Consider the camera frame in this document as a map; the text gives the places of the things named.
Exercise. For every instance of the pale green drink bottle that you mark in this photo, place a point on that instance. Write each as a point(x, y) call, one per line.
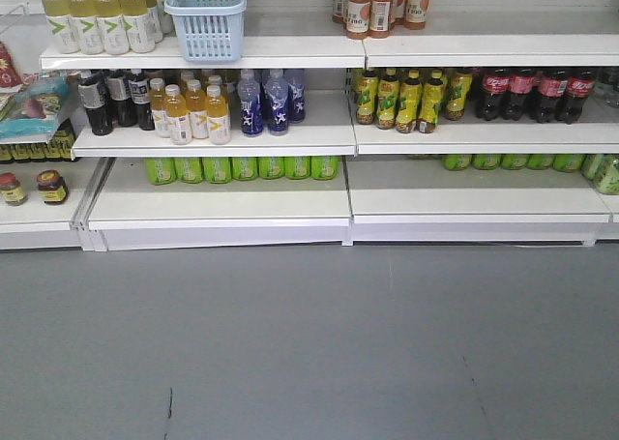
point(138, 25)
point(111, 24)
point(84, 17)
point(58, 17)

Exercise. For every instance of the yellow vitamin drink bottle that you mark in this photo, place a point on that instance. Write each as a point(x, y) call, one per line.
point(177, 115)
point(157, 96)
point(217, 116)
point(196, 105)

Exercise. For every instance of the plastic cola bottle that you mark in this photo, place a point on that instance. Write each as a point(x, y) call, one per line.
point(495, 83)
point(550, 90)
point(580, 84)
point(520, 86)

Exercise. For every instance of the red lid sauce jar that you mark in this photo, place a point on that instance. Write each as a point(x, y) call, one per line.
point(52, 187)
point(11, 189)

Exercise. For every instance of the yellow lemon tea bottle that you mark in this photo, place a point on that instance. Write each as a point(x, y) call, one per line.
point(430, 103)
point(410, 94)
point(366, 96)
point(388, 88)
point(460, 83)

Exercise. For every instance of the white metal shelving unit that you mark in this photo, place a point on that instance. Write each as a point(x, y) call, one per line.
point(379, 194)

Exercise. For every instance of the dark tea bottle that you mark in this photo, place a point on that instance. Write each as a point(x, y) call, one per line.
point(93, 98)
point(120, 94)
point(140, 93)

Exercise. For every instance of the blue sports drink bottle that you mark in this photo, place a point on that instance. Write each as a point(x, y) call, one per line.
point(276, 90)
point(248, 91)
point(296, 95)

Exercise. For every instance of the light blue plastic basket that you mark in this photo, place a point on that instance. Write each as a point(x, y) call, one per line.
point(208, 31)

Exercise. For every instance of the orange C100 juice bottle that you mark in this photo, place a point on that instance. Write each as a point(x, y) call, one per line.
point(379, 22)
point(356, 20)
point(416, 14)

